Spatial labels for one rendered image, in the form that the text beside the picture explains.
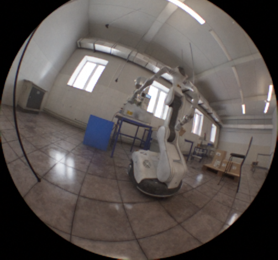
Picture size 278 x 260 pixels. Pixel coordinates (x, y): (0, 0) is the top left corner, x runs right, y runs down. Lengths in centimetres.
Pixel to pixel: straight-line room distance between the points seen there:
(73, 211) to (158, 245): 51
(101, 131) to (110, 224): 147
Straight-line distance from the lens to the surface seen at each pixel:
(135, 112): 162
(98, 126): 168
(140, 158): 86
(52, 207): 68
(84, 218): 64
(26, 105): 296
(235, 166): 269
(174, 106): 102
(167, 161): 74
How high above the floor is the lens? 58
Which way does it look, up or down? 6 degrees up
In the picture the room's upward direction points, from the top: 17 degrees clockwise
